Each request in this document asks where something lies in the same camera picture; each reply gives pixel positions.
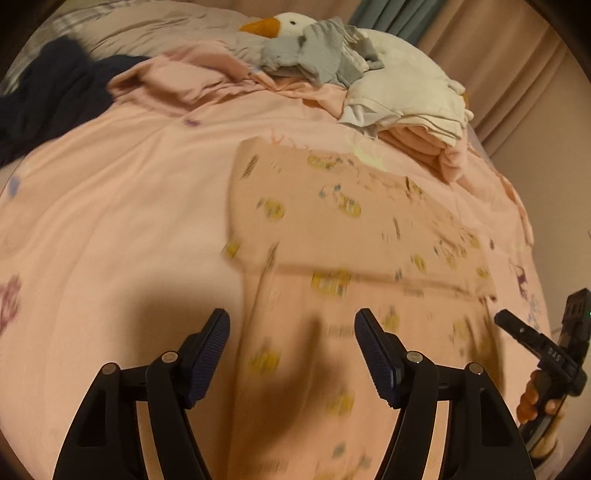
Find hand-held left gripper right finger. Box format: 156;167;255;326
353;308;539;480

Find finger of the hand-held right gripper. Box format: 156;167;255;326
494;309;550;361

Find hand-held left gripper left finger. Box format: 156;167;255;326
52;308;230;480

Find pink cartoon print garment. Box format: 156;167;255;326
222;137;506;480

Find folded pink clothes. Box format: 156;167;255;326
379;124;472;184

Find folded white clothes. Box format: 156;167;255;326
339;69;474;143

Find grey clothes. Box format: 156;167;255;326
257;17;385;89

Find person's right hand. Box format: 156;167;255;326
516;369;561;426

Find pink printed bedsheet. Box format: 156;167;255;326
0;39;555;480

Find beige curtain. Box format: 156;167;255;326
416;0;591;155

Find crumpled pink cloth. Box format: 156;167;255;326
107;41;278;109

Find dark navy cloth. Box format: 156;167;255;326
0;37;153;163

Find teal curtain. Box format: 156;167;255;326
347;0;435;46

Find white goose plush toy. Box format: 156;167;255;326
239;11;468;100

